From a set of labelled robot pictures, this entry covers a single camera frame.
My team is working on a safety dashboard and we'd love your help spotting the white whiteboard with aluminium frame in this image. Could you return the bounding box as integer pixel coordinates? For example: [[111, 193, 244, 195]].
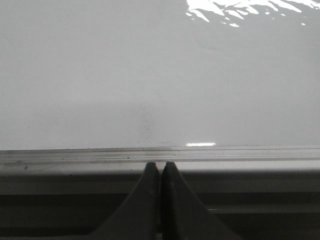
[[0, 0, 320, 195]]

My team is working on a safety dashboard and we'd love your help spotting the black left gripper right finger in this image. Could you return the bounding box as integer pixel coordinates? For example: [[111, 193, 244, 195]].
[[161, 162, 241, 240]]

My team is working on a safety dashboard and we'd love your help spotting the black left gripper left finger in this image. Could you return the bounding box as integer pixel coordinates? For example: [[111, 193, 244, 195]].
[[89, 162, 160, 240]]

